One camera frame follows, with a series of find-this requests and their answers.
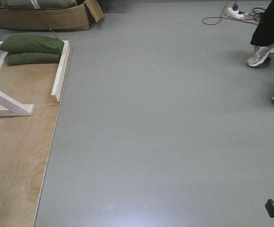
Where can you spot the seated person black trousers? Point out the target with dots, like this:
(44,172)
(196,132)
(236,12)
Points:
(263,38)

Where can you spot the white power strip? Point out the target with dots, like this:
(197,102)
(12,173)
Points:
(235,13)

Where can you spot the plywood floor board left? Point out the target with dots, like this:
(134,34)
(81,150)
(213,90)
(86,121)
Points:
(25,141)

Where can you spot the large open cardboard box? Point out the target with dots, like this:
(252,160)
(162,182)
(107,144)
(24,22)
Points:
(77,18)

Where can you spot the lower green sandbag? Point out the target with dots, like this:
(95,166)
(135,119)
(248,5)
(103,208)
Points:
(31,58)

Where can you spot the grey-green sack in box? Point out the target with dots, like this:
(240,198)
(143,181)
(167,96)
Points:
(37,4)

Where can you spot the white wooden door frame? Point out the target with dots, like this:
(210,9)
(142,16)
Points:
(11,107)

